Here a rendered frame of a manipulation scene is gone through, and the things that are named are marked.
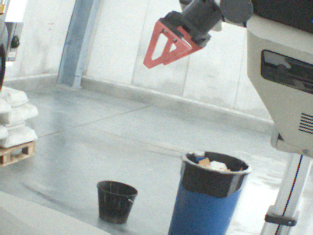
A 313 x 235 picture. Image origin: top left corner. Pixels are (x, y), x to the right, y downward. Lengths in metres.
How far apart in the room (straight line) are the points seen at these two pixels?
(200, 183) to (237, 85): 5.97
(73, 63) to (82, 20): 0.92
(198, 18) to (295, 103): 0.37
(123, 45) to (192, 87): 1.56
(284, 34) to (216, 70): 7.78
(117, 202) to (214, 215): 0.73
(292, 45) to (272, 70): 0.09
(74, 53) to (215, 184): 6.96
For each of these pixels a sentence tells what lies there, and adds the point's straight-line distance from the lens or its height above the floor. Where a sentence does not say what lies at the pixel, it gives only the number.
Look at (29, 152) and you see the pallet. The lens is 4.43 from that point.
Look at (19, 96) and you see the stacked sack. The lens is 4.27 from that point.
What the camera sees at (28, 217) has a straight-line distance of 0.74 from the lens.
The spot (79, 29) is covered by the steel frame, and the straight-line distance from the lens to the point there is 9.39.
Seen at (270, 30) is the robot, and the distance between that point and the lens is 0.95.
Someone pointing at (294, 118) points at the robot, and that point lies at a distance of 1.05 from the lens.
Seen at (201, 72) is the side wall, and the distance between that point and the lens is 8.77.
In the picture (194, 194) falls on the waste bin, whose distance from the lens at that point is 2.82.
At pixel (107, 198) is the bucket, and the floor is 0.20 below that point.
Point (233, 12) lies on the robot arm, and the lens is 0.69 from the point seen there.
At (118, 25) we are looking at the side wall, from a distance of 9.29.
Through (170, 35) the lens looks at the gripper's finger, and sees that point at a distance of 0.73.
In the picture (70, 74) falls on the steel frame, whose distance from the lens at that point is 9.44.
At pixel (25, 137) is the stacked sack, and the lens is 4.27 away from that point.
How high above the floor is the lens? 1.33
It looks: 10 degrees down
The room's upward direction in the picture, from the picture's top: 11 degrees clockwise
